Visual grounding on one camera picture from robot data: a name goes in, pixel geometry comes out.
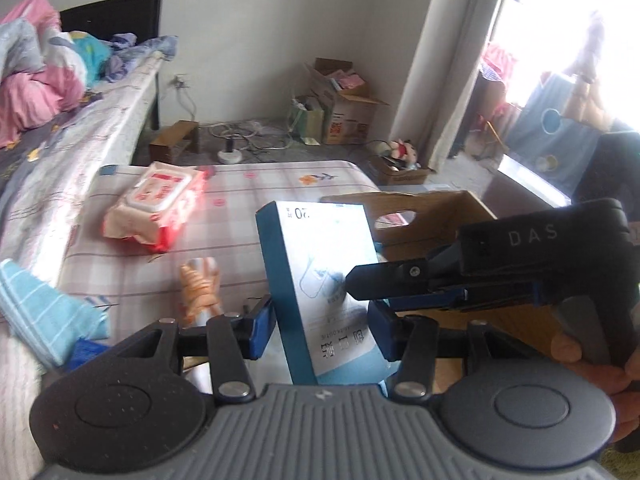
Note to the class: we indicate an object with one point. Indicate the white wall socket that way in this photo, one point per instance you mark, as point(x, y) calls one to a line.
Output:
point(180, 81)

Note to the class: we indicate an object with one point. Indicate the beige hanging garment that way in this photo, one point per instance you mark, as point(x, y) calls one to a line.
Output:
point(590, 80)

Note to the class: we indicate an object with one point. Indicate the red white wet wipes pack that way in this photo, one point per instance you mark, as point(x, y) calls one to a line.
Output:
point(155, 200)

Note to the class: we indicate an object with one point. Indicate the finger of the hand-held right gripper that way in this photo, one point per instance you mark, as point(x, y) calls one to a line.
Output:
point(435, 302)
point(390, 280)

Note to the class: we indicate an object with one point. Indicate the blue bandage box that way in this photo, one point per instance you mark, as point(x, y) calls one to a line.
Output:
point(310, 260)

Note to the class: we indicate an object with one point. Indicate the white round stand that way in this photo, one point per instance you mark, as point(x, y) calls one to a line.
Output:
point(230, 156)

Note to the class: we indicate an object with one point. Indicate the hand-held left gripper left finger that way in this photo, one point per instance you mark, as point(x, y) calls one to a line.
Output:
point(260, 327)

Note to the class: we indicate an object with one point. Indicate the pink hanging clothes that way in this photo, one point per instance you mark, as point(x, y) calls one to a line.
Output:
point(497, 62)

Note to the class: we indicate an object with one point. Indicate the plush doll with red dress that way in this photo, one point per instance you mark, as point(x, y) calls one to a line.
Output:
point(405, 152)

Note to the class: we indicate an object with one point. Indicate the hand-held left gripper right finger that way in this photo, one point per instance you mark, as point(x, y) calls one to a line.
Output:
point(380, 330)

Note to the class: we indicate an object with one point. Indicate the pink quilt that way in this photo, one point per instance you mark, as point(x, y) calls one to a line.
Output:
point(30, 95)

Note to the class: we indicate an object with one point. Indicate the blue cloth with circles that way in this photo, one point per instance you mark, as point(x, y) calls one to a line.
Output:
point(550, 135)

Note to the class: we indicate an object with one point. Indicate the brown cardboard box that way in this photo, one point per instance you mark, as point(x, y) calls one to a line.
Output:
point(440, 215)

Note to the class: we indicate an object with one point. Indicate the small wooden stool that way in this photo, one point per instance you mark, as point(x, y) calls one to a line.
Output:
point(172, 140)

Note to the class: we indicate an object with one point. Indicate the white quilted bed mattress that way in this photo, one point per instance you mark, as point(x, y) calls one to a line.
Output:
point(65, 160)

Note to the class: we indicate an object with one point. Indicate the open cardboard box with packets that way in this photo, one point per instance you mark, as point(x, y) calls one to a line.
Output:
point(350, 115)

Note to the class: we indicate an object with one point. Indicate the blue cartoon print fabric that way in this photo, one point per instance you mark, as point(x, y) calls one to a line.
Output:
point(92, 55)

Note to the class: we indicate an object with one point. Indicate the person's right hand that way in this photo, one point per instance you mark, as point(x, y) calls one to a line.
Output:
point(600, 380)

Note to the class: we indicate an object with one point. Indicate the teal striped towel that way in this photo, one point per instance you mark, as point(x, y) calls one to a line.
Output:
point(35, 305)

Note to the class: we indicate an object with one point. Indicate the green paper bag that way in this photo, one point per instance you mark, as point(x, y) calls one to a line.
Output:
point(307, 120)

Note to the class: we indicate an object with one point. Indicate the black bed headboard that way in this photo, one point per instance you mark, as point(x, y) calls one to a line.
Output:
point(110, 15)

